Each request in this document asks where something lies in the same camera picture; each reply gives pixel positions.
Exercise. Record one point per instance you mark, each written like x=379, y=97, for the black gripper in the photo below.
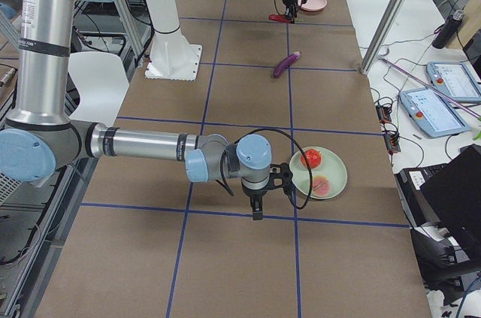
x=289, y=1
x=255, y=196

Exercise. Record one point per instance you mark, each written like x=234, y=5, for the red chili pepper toy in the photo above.
x=278, y=17

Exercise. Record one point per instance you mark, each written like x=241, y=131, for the purple eggplant toy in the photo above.
x=285, y=64

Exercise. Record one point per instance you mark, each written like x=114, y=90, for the peach toy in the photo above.
x=321, y=186

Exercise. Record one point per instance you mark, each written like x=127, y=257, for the red pomegranate toy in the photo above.
x=311, y=158

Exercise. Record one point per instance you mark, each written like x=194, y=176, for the pink plate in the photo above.
x=312, y=5

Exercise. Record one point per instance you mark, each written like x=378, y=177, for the green plate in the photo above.
x=332, y=167

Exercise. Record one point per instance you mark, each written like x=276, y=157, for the orange circuit board upper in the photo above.
x=384, y=113

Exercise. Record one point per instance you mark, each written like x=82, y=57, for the orange circuit board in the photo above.
x=384, y=113
x=392, y=142

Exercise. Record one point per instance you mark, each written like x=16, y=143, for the orange circuit board lower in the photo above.
x=392, y=142

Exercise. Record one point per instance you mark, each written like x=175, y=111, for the black water bottle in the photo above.
x=449, y=28

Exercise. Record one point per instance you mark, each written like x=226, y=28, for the far teach pendant tablet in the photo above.
x=455, y=80

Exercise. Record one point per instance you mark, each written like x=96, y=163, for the teach pendant tablet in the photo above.
x=431, y=113
x=455, y=80

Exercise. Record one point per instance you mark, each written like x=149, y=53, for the near teach pendant tablet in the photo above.
x=431, y=113

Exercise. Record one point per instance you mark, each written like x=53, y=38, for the black laptop computer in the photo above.
x=447, y=194

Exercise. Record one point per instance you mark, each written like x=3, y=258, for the white plastic chair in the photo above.
x=101, y=82

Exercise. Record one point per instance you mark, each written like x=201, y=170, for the white pedestal column base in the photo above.
x=172, y=57

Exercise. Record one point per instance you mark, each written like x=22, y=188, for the aluminium frame post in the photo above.
x=380, y=34

